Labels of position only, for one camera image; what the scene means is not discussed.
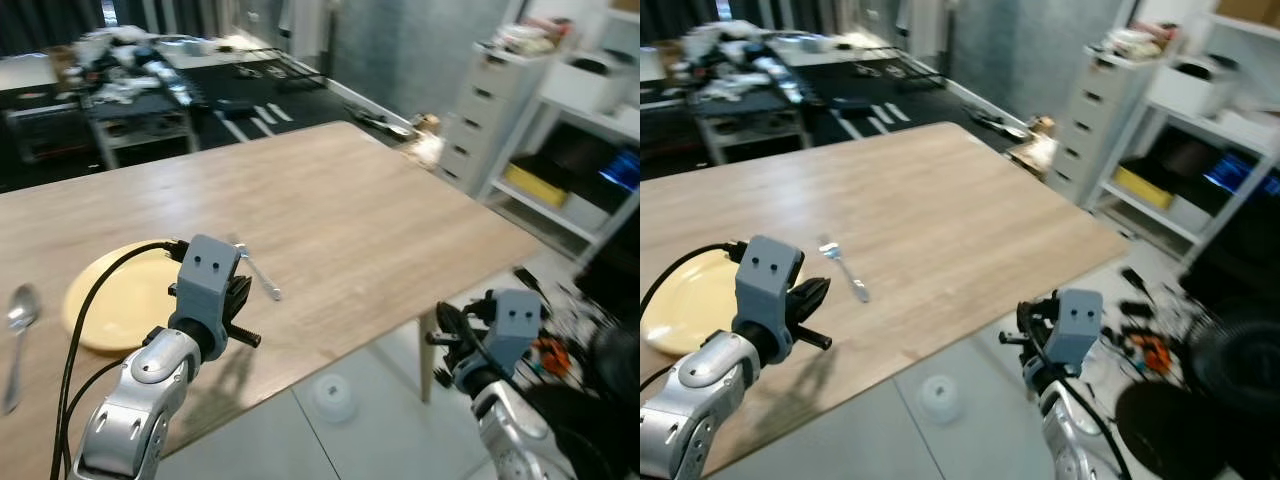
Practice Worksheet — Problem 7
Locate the silver fork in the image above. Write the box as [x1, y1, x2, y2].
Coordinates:
[228, 236, 284, 302]
[818, 238, 871, 303]

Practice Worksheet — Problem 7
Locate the orange tool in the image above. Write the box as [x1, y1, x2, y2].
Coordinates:
[1130, 333, 1171, 373]
[533, 338, 571, 376]

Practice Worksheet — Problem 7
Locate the small white round object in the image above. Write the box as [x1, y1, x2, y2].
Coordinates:
[920, 375, 963, 423]

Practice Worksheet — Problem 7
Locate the yellow plate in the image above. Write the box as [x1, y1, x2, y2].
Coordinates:
[640, 248, 806, 358]
[62, 240, 186, 353]

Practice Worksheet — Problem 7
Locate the wooden dining table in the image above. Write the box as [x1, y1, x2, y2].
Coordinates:
[640, 121, 1131, 477]
[0, 121, 541, 480]

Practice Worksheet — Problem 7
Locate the yellow box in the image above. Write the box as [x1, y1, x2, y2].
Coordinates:
[503, 163, 569, 209]
[1113, 165, 1176, 211]

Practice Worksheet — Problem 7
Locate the white drawer cabinet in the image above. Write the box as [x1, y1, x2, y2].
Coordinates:
[1045, 45, 1161, 201]
[438, 40, 561, 193]

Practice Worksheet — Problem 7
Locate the silver spoon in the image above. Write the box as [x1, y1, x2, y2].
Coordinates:
[2, 284, 42, 416]

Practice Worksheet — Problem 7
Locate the cluttered white workbench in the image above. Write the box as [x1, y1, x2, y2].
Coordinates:
[0, 28, 331, 101]
[640, 25, 941, 101]

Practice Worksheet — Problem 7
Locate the white shelf unit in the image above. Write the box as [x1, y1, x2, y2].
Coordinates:
[1085, 0, 1280, 266]
[478, 0, 641, 256]

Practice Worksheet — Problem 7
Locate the white storage box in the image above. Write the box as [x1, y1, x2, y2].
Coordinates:
[1148, 58, 1243, 119]
[545, 58, 629, 116]

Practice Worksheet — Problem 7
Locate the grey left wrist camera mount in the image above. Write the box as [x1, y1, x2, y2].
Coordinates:
[168, 235, 243, 336]
[733, 235, 804, 336]

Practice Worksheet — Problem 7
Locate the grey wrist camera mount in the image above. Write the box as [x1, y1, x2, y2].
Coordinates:
[168, 235, 243, 336]
[733, 235, 804, 336]
[1045, 289, 1104, 369]
[483, 289, 547, 373]

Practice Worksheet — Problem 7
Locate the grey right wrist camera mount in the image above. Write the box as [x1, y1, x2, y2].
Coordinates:
[1045, 289, 1104, 369]
[483, 289, 547, 373]

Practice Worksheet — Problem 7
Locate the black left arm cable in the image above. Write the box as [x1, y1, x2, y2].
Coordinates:
[50, 238, 189, 480]
[640, 240, 751, 401]

